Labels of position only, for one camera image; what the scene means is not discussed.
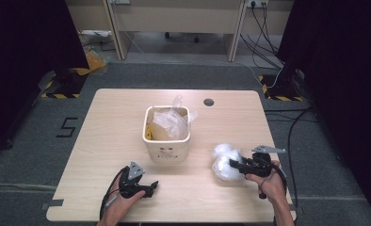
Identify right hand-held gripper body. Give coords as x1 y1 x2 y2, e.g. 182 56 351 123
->
240 144 287 179

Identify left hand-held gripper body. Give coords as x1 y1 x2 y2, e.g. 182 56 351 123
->
119 161 153 200

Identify clear plastic bag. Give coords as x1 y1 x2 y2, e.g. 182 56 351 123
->
211 142 248 183

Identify cream plastic waste bin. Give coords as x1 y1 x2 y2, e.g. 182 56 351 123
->
141 105 193 164

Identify person's left hand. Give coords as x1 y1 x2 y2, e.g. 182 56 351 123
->
105 174 147 218

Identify person's right hand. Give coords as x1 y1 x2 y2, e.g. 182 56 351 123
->
245 159 289 205

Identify clear plastic film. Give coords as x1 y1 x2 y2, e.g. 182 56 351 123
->
152 94 199 141

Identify striped stand base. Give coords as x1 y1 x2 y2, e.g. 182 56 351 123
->
40 67 89 100
258 69 305 103

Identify grey tape strip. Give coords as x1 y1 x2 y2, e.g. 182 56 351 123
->
40 199 65 211

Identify black curtain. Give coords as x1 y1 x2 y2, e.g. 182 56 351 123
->
276 0 371 224
0 0 90 158

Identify plastic bag with yellow contents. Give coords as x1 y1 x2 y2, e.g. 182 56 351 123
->
78 29 110 77

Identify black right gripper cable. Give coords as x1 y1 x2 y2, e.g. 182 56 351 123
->
257 155 289 200

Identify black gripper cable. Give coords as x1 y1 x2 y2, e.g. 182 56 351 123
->
257 155 289 200
99 165 131 221

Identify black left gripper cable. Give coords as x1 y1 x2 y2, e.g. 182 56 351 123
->
99 165 131 221

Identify black floor cable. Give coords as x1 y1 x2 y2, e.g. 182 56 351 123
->
264 106 314 209

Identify black hanging power cables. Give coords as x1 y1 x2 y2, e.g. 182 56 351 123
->
239 2 284 71

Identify white wall power socket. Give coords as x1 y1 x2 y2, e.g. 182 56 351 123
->
246 0 269 8

